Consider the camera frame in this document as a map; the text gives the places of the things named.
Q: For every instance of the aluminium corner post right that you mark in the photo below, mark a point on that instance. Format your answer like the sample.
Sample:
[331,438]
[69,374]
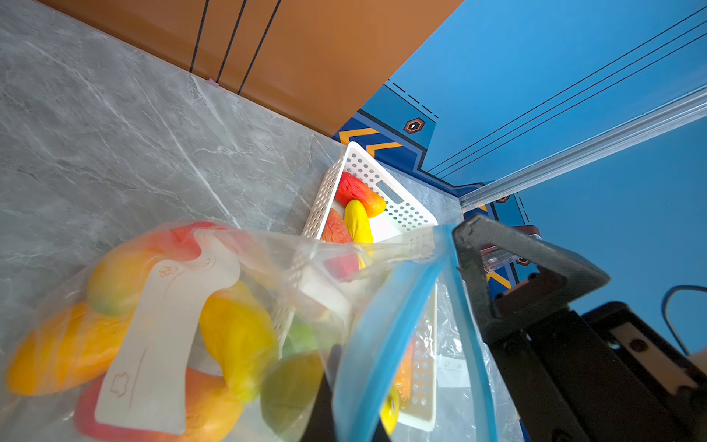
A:
[666,118]

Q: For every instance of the clear zip-top bag blue zipper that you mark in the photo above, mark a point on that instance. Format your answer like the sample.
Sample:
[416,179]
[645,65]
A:
[162,279]

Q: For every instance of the red apple-like mango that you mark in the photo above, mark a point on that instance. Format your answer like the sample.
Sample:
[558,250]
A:
[352,188]

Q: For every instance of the white perforated plastic basket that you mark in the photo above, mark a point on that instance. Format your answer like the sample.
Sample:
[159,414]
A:
[402,234]

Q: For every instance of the red yellow mango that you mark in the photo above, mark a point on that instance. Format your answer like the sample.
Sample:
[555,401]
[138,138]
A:
[130,403]

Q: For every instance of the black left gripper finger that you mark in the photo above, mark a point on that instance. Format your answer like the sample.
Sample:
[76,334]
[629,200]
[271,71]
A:
[321,425]

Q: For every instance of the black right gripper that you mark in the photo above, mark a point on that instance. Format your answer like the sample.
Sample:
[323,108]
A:
[602,376]

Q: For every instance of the orange yellow mango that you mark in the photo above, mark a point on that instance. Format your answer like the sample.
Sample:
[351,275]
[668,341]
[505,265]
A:
[72,348]

